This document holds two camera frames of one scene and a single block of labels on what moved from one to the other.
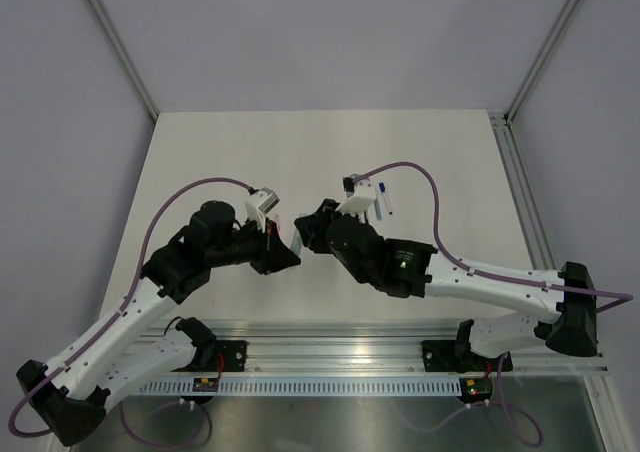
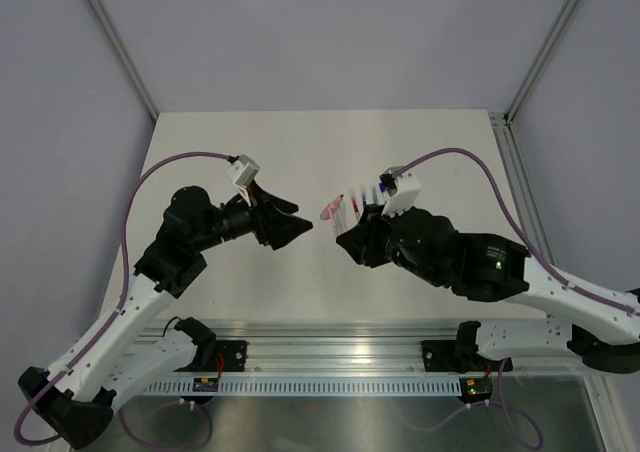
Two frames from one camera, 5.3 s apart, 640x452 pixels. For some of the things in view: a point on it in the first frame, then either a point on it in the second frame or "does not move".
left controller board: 205,385 does not move
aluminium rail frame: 392,349 does not move
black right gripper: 312,229 to 362,241
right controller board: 476,388 does not move
